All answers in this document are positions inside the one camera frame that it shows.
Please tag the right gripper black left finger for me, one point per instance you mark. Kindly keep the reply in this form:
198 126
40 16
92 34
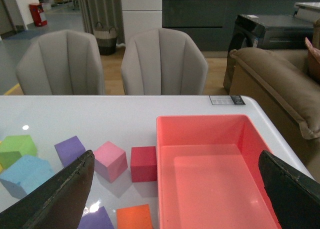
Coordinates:
58 203

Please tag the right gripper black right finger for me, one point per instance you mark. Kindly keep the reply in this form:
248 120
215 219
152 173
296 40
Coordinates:
294 196

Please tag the light blue foam block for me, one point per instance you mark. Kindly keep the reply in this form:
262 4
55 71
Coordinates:
25 175

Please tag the purple foam block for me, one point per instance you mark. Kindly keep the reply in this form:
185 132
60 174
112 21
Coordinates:
69 150
96 220

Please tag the pink foam block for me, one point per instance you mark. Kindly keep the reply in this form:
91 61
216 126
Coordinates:
110 161

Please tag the green foam block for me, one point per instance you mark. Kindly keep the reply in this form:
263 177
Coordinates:
13 147

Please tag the orange foam block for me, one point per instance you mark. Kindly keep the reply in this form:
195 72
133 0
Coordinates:
134 217

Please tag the pink plastic bin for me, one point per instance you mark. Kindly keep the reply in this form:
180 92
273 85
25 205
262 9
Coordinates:
208 173

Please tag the red foam block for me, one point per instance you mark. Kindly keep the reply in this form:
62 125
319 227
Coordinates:
143 164

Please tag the brown sofa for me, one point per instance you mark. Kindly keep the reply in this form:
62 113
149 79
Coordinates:
286 84

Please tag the table label sticker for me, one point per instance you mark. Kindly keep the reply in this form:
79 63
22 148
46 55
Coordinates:
226 100

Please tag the left grey armchair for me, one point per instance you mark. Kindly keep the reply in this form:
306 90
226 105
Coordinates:
64 62

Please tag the grey armchair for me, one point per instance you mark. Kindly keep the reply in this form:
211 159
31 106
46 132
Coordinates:
161 62
64 62

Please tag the black appliance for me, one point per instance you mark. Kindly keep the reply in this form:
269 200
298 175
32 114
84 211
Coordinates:
269 32

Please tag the woven basket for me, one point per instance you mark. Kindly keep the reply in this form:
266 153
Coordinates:
106 38

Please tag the right grey armchair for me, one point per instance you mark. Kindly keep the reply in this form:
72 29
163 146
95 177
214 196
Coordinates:
161 62

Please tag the red bin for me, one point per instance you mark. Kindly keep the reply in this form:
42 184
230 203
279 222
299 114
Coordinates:
38 14

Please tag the dark grey counter cabinet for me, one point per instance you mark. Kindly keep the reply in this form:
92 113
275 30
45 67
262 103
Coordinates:
210 23

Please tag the white pillar cabinet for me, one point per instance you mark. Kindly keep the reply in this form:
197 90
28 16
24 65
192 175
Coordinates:
139 16

